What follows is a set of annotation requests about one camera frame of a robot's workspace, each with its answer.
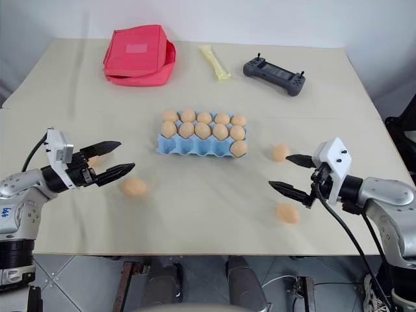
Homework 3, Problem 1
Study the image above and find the black equipment beside table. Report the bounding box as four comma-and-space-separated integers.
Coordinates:
384, 94, 416, 185

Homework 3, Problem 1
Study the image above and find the white floor cable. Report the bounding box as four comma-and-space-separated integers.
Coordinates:
261, 275, 297, 289

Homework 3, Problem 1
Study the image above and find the black bracket on floor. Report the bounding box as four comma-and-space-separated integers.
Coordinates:
27, 285, 44, 312

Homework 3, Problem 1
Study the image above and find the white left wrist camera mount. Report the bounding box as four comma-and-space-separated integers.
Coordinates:
45, 127, 81, 190

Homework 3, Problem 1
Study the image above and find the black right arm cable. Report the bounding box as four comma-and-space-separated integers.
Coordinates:
312, 180, 392, 312
361, 213, 393, 295

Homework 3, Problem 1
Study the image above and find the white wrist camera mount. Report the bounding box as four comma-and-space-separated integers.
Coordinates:
45, 127, 81, 190
311, 136, 354, 207

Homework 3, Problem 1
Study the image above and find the grey remote controller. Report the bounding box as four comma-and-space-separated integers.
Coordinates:
242, 52, 307, 98

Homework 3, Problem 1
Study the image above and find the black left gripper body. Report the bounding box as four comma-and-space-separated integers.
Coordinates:
66, 151, 99, 189

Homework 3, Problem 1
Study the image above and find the white laced sneaker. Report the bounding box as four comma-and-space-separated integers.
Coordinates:
361, 274, 395, 312

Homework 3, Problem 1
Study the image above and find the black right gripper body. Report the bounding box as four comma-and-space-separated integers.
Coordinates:
304, 162, 336, 209

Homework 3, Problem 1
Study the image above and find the rusty metal table leg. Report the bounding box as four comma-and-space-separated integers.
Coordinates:
293, 275, 317, 312
120, 259, 151, 312

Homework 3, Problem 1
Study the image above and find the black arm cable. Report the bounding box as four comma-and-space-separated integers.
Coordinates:
361, 213, 393, 295
21, 133, 50, 173
312, 180, 392, 312

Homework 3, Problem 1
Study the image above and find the blue egg tray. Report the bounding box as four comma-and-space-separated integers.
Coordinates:
157, 111, 250, 161

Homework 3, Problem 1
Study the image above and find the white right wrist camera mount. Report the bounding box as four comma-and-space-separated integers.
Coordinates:
311, 136, 354, 207

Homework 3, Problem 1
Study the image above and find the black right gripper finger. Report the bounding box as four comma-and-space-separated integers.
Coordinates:
268, 180, 310, 205
285, 153, 314, 170

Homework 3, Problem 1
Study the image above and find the yellow plastic packet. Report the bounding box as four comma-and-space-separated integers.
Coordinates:
198, 45, 233, 83

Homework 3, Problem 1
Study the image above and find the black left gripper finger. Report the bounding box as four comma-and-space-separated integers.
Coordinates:
95, 162, 136, 187
79, 140, 122, 157

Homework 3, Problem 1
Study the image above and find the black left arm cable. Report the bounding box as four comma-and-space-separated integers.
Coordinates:
21, 133, 50, 173

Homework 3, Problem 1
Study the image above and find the red fabric bag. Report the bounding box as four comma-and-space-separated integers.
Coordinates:
103, 29, 177, 87

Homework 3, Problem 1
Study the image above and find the dark rounded shape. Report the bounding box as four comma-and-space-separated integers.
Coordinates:
145, 257, 185, 309
225, 255, 272, 312

